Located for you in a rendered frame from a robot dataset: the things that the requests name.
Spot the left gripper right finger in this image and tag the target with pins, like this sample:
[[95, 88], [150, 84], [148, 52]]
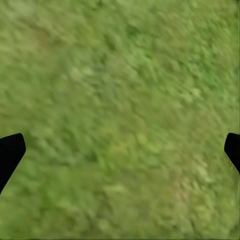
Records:
[[232, 149]]

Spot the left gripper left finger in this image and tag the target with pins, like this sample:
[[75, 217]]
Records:
[[12, 149]]

